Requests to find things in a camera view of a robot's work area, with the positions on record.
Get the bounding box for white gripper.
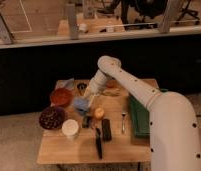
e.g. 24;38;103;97
84;70;109;98

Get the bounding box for blue sponge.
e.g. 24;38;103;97
73;97;89;109

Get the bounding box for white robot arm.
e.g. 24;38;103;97
84;56;201;171

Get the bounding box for metal measuring cup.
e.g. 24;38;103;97
77;82;87;95

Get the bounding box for white cup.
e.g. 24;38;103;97
62;119;79;138

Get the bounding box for orange carrot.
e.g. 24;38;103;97
106;80;117;88

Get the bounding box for orange round fruit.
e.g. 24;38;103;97
94;107;105;120

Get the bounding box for light blue cloth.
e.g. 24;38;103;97
56;78;74;90

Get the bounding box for small dark box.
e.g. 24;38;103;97
82;116;91;128

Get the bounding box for red bowl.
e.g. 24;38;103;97
50;88;72;106

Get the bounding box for silver fork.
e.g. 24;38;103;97
121;111;127;134

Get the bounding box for black rectangular block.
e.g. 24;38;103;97
102;119;112;141

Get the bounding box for green plastic tray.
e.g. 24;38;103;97
128;88;170;139

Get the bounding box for dark bowl with beans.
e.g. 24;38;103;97
39;106;65;130

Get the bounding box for wooden background table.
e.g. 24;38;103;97
57;18;125;36

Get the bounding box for black office chair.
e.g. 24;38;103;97
121;0;168;30

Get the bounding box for black handled knife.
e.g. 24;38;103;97
95;128;102;159

